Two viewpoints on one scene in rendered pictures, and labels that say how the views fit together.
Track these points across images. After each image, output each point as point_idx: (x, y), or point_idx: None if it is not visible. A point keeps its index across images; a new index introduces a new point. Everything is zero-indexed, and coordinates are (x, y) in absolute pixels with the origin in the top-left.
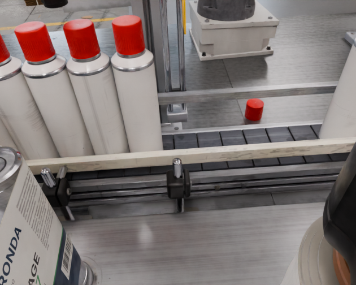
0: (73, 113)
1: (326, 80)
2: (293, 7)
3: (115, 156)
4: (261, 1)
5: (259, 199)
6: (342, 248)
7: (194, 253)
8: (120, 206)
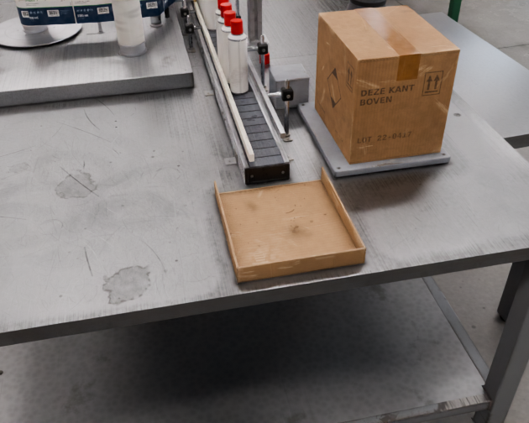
0: None
1: (314, 85)
2: (473, 81)
3: (200, 15)
4: (481, 66)
5: (201, 63)
6: None
7: (165, 39)
8: (195, 39)
